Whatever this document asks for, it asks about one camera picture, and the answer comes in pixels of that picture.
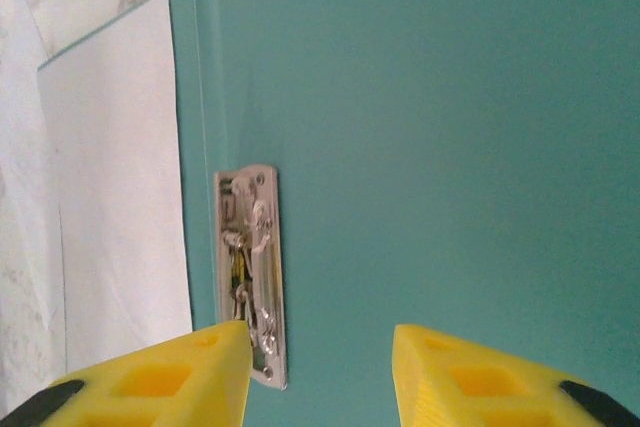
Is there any green folder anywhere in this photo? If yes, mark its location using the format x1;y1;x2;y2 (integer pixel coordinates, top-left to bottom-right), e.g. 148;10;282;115
37;0;640;427

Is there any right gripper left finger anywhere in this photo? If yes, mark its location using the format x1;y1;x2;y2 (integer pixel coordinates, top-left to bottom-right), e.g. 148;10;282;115
0;321;251;427

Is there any white paper sheet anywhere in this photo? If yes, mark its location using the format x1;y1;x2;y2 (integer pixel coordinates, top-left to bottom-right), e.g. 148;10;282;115
37;0;194;373

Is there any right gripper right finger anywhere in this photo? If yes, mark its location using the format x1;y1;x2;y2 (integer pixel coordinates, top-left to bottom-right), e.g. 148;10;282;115
392;324;640;427

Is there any metal folder clip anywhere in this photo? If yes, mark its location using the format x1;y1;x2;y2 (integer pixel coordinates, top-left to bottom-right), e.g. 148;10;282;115
213;163;289;392

